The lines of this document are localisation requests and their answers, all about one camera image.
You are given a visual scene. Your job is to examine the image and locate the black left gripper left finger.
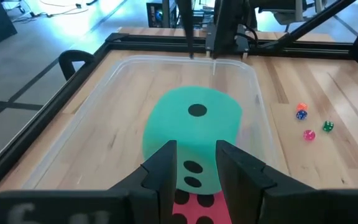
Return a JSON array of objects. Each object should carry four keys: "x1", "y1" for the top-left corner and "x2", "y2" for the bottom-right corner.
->
[{"x1": 0, "y1": 139, "x2": 178, "y2": 224}]

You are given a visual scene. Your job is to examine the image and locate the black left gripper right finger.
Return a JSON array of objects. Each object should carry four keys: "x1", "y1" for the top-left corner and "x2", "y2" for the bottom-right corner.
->
[{"x1": 215, "y1": 139, "x2": 358, "y2": 224}]

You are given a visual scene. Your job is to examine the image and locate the clear plastic container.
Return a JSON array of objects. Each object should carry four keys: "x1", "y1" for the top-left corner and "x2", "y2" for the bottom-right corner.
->
[{"x1": 21, "y1": 55, "x2": 280, "y2": 191}]

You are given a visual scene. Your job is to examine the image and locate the large red foam die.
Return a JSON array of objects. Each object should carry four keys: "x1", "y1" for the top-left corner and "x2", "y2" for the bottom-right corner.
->
[{"x1": 172, "y1": 189, "x2": 233, "y2": 224}]

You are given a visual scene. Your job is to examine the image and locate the large teal foam die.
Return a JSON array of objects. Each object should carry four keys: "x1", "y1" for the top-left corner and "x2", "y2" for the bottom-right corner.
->
[{"x1": 142, "y1": 86, "x2": 244, "y2": 195}]

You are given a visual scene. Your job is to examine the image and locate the black computer tower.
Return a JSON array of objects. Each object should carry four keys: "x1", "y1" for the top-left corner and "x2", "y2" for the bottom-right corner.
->
[{"x1": 146, "y1": 1, "x2": 180, "y2": 29}]

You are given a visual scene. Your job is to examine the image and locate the small pink die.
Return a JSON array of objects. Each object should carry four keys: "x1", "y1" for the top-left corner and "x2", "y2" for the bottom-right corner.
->
[{"x1": 303, "y1": 129, "x2": 316, "y2": 142}]

